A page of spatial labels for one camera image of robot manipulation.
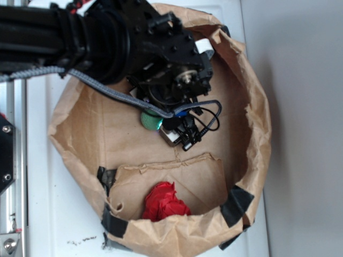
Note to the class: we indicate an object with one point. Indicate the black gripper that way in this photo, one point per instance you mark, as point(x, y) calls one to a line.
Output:
point(168, 69)

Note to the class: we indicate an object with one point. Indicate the green textured ball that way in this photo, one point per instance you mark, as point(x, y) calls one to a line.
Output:
point(151, 120)

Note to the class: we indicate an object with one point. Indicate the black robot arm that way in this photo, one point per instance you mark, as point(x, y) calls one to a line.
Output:
point(112, 41)

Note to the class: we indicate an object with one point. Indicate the red crumpled paper ball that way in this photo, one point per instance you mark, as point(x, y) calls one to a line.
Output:
point(162, 202)

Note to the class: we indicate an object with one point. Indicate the brown paper bag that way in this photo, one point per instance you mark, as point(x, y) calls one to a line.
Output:
point(160, 160)

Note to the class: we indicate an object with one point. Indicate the black tape strip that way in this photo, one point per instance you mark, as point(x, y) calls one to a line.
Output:
point(236, 205)
point(227, 243)
point(114, 225)

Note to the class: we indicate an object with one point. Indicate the black tape strip left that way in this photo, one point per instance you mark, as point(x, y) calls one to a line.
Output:
point(114, 225)

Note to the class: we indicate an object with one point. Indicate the black tape strip lower right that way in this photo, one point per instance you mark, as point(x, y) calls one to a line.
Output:
point(227, 243)

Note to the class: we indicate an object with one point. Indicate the aluminium extrusion rail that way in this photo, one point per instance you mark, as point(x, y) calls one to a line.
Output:
point(13, 201)

